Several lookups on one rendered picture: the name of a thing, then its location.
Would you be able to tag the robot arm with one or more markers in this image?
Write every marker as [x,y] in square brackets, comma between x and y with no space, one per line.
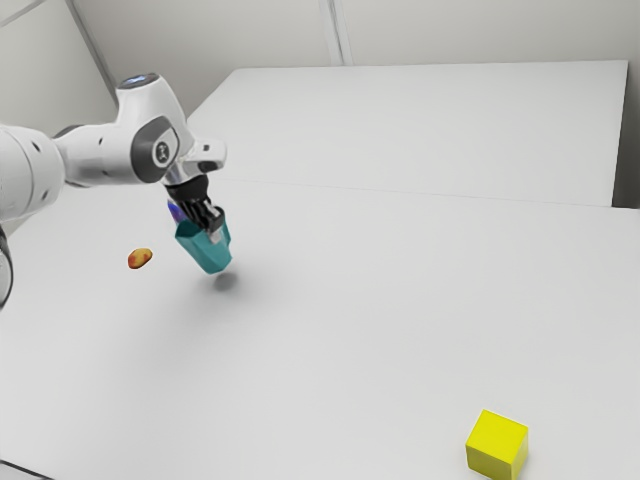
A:
[100,150]

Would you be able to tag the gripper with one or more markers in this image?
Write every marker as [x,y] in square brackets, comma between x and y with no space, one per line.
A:
[189,192]

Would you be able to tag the yellow block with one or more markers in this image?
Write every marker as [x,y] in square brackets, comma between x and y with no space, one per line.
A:
[496,443]

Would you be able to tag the orange red fruit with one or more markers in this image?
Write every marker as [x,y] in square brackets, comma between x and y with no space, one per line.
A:
[140,258]

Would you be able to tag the teal faceted mug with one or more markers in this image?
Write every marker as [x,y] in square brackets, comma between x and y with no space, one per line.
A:
[212,252]

